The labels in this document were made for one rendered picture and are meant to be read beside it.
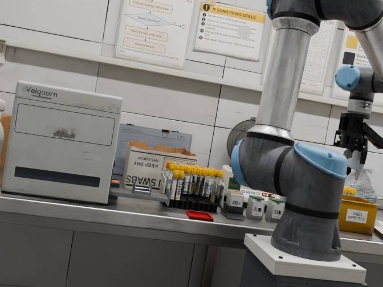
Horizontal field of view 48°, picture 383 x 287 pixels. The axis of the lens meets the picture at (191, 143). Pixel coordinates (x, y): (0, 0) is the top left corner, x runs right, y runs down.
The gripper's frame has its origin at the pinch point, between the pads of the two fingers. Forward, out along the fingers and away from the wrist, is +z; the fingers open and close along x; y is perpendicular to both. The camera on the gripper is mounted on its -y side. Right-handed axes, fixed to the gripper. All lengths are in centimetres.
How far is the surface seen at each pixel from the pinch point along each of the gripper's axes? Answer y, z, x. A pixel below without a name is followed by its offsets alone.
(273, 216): 26.9, 15.8, 7.2
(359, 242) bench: 2.4, 18.3, 15.7
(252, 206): 33.9, 13.7, 7.6
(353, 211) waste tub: 1.1, 10.9, 6.5
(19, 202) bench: 99, 19, 22
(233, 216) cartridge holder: 40.1, 16.7, 11.3
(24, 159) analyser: 100, 8, 18
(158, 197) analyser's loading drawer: 63, 14, 15
